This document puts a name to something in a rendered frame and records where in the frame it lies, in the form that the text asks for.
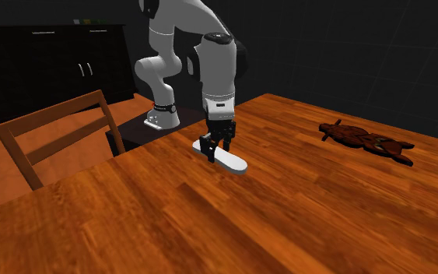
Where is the wooden table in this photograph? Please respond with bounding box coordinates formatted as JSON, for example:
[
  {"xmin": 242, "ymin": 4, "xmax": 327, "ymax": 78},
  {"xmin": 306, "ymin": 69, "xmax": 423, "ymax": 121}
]
[{"xmin": 0, "ymin": 93, "xmax": 438, "ymax": 274}]

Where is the brown flat animal figure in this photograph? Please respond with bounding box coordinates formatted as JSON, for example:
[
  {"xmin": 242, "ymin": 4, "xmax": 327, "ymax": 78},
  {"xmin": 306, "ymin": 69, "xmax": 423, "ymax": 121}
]
[{"xmin": 318, "ymin": 118, "xmax": 416, "ymax": 167}]

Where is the dark robot stand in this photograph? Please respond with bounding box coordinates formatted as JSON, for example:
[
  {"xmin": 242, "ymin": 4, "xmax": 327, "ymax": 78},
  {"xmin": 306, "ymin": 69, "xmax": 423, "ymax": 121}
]
[{"xmin": 105, "ymin": 104, "xmax": 207, "ymax": 158}]

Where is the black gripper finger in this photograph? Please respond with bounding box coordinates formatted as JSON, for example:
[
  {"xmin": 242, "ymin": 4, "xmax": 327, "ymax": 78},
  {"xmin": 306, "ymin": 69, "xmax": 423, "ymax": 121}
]
[
  {"xmin": 223, "ymin": 133, "xmax": 237, "ymax": 153},
  {"xmin": 198, "ymin": 132, "xmax": 219, "ymax": 164}
]

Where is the white flat oval remote control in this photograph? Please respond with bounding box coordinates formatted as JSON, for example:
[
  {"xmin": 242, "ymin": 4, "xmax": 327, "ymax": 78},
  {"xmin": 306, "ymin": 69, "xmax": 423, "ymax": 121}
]
[{"xmin": 191, "ymin": 139, "xmax": 249, "ymax": 176}]

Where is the dark wooden sideboard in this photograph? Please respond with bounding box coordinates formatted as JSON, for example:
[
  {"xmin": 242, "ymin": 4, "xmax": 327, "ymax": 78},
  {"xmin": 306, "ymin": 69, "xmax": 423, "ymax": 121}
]
[{"xmin": 0, "ymin": 23, "xmax": 137, "ymax": 139}]

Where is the wooden chair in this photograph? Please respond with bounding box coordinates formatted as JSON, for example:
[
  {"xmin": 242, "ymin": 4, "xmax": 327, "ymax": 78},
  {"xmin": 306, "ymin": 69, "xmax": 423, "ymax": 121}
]
[{"xmin": 0, "ymin": 89, "xmax": 127, "ymax": 191}]

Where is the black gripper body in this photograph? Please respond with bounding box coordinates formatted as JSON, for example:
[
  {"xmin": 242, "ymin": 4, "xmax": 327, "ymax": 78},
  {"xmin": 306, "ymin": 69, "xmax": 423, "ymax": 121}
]
[{"xmin": 205, "ymin": 118, "xmax": 237, "ymax": 141}]

